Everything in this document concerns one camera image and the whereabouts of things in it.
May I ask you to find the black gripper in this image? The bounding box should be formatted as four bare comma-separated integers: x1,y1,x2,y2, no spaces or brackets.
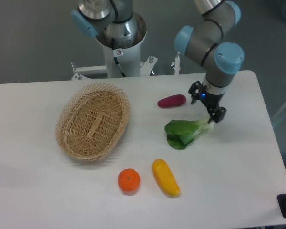
188,81,227,123

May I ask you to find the purple sweet potato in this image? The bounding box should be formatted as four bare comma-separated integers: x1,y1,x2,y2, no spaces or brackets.
157,94,186,108

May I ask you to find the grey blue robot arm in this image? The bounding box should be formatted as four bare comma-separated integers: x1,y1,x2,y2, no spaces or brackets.
71,0,244,122

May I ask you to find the green bok choy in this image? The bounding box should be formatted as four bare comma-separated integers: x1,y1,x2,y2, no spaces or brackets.
164,117,214,150

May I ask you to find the yellow squash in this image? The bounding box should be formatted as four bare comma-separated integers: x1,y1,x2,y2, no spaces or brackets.
152,159,181,198

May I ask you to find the orange mandarin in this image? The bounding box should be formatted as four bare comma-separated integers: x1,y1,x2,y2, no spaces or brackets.
118,168,141,192

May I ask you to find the woven wicker basket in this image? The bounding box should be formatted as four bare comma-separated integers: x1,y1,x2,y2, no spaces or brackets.
55,83,130,161

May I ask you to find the white clamp post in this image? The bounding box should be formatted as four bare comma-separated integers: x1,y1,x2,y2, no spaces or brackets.
171,51,181,75

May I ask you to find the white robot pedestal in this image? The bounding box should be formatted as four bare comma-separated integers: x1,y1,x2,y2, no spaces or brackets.
96,12,147,77

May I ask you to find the black cable on pedestal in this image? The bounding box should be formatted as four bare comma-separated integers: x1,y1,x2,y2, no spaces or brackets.
111,38,127,78

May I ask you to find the white metal base frame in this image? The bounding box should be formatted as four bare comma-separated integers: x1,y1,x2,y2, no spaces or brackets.
71,56,158,80

